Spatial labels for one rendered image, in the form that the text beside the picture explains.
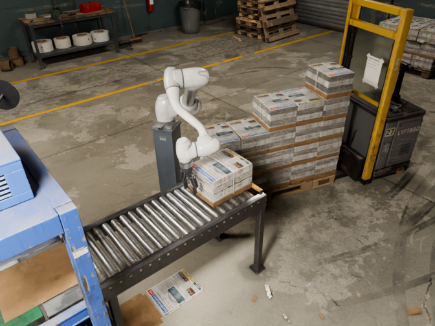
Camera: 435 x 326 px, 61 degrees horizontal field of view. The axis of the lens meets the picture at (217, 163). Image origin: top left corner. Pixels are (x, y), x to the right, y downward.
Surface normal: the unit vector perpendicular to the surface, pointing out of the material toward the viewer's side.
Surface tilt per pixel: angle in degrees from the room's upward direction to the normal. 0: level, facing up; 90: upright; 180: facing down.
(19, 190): 90
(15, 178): 90
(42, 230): 90
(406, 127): 90
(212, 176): 2
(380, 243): 0
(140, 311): 0
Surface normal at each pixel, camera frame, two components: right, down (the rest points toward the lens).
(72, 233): 0.63, 0.42
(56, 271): -0.02, -0.83
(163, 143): -0.32, 0.53
